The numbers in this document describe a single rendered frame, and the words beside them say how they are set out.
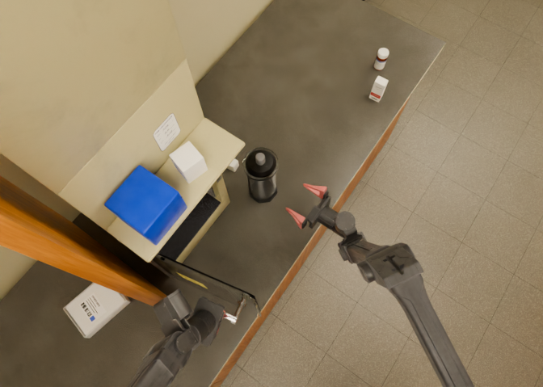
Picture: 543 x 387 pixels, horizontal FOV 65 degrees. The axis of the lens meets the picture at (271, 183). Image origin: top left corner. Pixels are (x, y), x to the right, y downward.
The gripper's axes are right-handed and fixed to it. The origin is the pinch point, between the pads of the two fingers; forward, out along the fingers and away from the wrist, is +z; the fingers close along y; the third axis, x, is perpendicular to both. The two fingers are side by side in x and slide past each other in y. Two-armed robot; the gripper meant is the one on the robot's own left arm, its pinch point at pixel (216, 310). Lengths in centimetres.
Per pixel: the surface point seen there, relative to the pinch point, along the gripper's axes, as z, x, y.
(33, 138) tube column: -55, -21, -34
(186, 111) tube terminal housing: -23, -16, -45
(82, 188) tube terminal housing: -40, -21, -26
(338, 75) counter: 64, 1, -80
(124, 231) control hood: -26.3, -18.2, -17.7
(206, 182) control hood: -19.8, -7.8, -32.2
